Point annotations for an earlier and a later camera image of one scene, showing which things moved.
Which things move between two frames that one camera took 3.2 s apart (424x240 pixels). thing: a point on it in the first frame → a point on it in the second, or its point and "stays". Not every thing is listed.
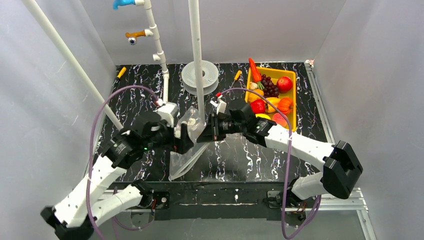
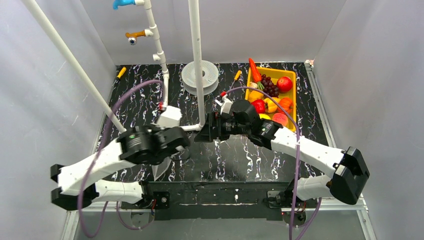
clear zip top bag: x=181 y=164 → x=158 y=170
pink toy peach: x=278 y=118 stays
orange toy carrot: x=255 y=73 stays
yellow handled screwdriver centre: x=237 y=76 stays
